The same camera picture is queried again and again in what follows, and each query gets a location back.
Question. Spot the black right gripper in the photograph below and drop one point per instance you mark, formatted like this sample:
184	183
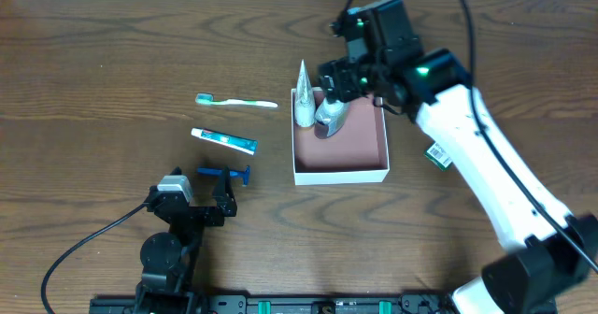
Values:
340	84

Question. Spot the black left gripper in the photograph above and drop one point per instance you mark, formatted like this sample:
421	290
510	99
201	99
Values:
198	212

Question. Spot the clear pump soap bottle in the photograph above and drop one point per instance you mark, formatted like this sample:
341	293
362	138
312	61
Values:
330	118

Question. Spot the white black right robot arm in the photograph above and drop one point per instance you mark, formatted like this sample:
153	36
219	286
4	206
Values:
548	249

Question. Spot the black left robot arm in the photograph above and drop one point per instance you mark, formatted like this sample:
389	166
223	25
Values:
169	258

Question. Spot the blue disposable razor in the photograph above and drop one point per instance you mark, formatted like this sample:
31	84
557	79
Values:
213	172

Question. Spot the white cone tube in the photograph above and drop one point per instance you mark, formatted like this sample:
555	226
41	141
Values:
304	101

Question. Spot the green white toothpaste tube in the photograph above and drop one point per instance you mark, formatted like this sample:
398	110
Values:
245	145

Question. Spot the white box pink interior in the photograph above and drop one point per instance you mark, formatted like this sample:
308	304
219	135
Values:
357	153

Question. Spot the green white toothbrush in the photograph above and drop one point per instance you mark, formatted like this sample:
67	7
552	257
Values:
207	99

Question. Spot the green white small packet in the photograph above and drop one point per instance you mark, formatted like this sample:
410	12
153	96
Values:
437	155

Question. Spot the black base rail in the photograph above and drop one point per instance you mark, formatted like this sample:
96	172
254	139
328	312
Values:
280	304

